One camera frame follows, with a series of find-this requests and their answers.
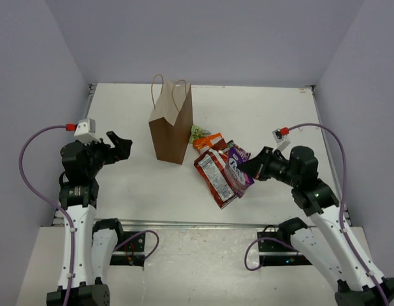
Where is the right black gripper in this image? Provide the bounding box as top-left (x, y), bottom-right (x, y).
top-left (237, 146), bottom-right (300, 188)

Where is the purple Fox's candy bag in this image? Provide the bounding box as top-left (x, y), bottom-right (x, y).
top-left (224, 145), bottom-right (254, 198)

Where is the red Doritos chip bag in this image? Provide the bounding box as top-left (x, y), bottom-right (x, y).
top-left (194, 138), bottom-right (237, 209)

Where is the brown paper bag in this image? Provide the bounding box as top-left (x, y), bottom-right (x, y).
top-left (149, 79), bottom-right (193, 164)

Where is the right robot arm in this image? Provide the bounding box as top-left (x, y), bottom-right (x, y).
top-left (238, 146), bottom-right (394, 305)

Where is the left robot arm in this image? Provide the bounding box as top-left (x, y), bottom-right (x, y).
top-left (46, 131), bottom-right (133, 305)

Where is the brown M&M's packet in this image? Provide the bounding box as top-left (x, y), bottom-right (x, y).
top-left (227, 140), bottom-right (238, 149)

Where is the orange Reese's packet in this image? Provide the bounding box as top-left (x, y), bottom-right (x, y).
top-left (193, 133), bottom-right (223, 152)

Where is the green candy packet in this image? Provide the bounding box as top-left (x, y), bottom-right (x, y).
top-left (189, 125), bottom-right (211, 144)

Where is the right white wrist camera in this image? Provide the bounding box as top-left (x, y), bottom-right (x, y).
top-left (272, 127), bottom-right (291, 152)

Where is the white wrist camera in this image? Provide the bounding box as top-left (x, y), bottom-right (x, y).
top-left (74, 118), bottom-right (101, 145)
top-left (272, 127), bottom-right (291, 152)

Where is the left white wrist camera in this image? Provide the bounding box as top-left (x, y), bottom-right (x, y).
top-left (74, 118), bottom-right (101, 145)

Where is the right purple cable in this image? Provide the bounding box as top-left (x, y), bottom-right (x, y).
top-left (244, 123), bottom-right (392, 306)

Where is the purple cable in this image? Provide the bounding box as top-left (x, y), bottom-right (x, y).
top-left (17, 124), bottom-right (159, 306)
top-left (244, 123), bottom-right (392, 306)

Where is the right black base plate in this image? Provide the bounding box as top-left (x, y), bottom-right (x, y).
top-left (258, 240), bottom-right (311, 266)

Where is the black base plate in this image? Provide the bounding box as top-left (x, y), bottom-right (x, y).
top-left (258, 240), bottom-right (311, 266)
top-left (110, 234), bottom-right (145, 267)

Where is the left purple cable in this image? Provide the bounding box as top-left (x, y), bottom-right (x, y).
top-left (17, 124), bottom-right (159, 306)

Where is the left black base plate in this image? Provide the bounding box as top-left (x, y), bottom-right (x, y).
top-left (110, 234), bottom-right (145, 267)

